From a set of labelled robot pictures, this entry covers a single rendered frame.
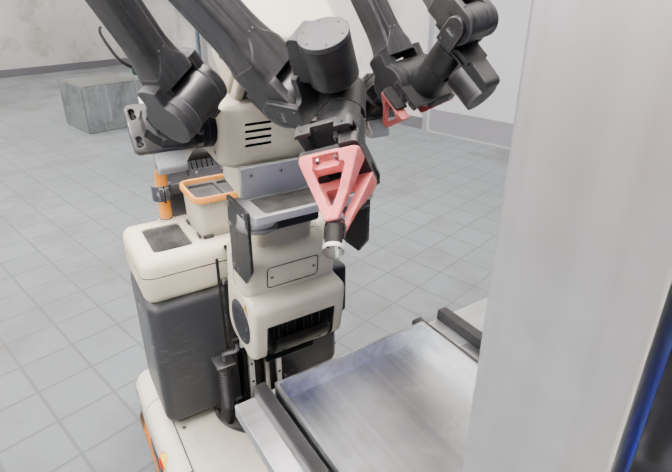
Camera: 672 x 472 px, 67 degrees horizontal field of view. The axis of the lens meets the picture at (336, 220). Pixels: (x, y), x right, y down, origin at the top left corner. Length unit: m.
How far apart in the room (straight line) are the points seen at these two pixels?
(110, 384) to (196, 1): 1.81
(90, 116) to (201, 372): 4.56
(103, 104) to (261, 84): 5.24
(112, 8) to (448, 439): 0.68
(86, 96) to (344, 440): 5.29
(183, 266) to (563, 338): 1.15
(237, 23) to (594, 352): 0.51
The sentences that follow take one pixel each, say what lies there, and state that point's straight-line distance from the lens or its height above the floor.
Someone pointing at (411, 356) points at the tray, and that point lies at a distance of 0.82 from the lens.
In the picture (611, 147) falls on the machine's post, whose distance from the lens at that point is 0.18.
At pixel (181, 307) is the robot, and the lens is 1.36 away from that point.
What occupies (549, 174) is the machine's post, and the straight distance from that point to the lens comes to 0.19.
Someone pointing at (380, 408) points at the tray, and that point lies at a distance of 0.74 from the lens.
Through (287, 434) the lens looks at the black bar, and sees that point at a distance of 0.68.
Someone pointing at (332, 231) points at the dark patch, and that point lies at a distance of 0.49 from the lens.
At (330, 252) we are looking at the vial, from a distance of 0.49.
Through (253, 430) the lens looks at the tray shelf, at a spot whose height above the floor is 0.88.
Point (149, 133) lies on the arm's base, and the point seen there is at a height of 1.18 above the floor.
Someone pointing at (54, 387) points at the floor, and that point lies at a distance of 2.32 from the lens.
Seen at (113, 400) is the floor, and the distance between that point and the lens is 2.17.
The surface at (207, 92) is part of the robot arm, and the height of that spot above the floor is 1.26.
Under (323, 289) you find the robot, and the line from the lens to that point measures 1.13.
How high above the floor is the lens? 1.40
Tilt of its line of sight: 25 degrees down
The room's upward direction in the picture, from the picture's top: straight up
